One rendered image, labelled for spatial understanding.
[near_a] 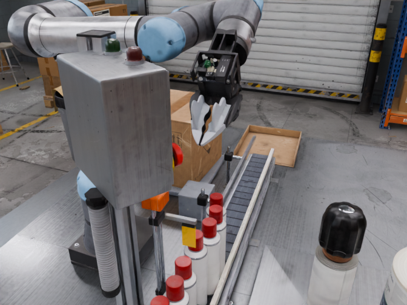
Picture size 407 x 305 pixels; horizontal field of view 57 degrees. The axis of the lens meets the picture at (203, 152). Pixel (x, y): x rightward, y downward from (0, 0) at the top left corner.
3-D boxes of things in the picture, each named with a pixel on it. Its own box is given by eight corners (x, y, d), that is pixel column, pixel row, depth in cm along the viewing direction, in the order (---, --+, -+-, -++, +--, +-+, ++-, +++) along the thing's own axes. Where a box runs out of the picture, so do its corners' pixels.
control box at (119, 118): (116, 212, 52) (99, 80, 44) (74, 164, 65) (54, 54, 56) (177, 189, 58) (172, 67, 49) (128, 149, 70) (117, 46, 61)
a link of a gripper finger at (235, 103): (206, 120, 63) (219, 82, 67) (208, 126, 65) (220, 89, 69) (233, 123, 62) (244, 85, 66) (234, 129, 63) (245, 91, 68)
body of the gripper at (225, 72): (186, 74, 62) (206, 26, 68) (196, 108, 69) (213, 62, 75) (231, 78, 59) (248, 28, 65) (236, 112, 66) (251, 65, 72)
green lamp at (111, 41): (109, 56, 54) (107, 40, 53) (102, 53, 56) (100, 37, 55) (125, 54, 56) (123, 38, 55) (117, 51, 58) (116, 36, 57)
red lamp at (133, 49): (130, 66, 49) (129, 48, 48) (122, 62, 51) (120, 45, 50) (148, 63, 51) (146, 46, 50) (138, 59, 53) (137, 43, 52)
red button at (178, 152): (169, 151, 56) (186, 146, 58) (157, 143, 59) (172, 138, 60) (170, 173, 58) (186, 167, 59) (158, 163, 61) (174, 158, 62)
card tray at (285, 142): (293, 167, 156) (294, 158, 154) (233, 158, 164) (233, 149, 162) (300, 138, 181) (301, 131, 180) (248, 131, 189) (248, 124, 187)
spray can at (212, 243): (210, 300, 89) (211, 232, 79) (194, 289, 92) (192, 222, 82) (223, 287, 92) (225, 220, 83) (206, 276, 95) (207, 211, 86)
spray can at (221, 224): (225, 281, 94) (227, 215, 85) (204, 281, 94) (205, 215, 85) (224, 265, 99) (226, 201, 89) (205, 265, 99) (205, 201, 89)
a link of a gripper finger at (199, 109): (175, 125, 58) (192, 81, 63) (183, 146, 63) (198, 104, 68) (194, 127, 57) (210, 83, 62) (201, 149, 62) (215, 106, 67)
